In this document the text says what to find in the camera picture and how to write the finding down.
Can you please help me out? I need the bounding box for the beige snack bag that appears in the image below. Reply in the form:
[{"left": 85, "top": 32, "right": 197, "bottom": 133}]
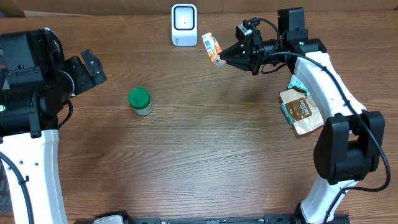
[{"left": 280, "top": 89, "right": 324, "bottom": 135}]

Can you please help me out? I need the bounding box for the white barcode scanner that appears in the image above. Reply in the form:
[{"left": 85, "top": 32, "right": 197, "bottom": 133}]
[{"left": 171, "top": 3, "right": 198, "bottom": 47}]

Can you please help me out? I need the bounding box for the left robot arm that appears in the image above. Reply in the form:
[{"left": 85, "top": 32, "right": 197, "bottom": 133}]
[{"left": 1, "top": 28, "right": 106, "bottom": 223}]

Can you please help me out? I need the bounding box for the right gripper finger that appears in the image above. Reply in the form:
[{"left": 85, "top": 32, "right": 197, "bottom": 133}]
[
  {"left": 225, "top": 58, "right": 251, "bottom": 71},
  {"left": 219, "top": 40, "right": 249, "bottom": 60}
]

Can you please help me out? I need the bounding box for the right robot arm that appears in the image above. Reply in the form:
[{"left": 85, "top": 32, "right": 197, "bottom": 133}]
[{"left": 220, "top": 7, "right": 387, "bottom": 223}]

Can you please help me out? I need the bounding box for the white bottle green cap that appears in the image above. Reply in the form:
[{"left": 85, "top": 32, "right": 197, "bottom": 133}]
[{"left": 128, "top": 88, "right": 154, "bottom": 116}]

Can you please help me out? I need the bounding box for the green blue tissue pack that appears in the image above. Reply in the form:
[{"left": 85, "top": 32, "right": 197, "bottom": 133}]
[{"left": 280, "top": 103, "right": 293, "bottom": 125}]

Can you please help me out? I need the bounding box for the teal wet wipes pack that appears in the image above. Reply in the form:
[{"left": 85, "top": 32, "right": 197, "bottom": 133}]
[{"left": 287, "top": 74, "right": 310, "bottom": 96}]

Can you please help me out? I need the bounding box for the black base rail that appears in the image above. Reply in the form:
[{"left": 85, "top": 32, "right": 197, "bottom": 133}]
[{"left": 74, "top": 211, "right": 352, "bottom": 224}]

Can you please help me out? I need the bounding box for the orange tissue pack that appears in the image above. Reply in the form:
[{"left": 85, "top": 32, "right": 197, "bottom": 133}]
[{"left": 202, "top": 32, "right": 226, "bottom": 67}]

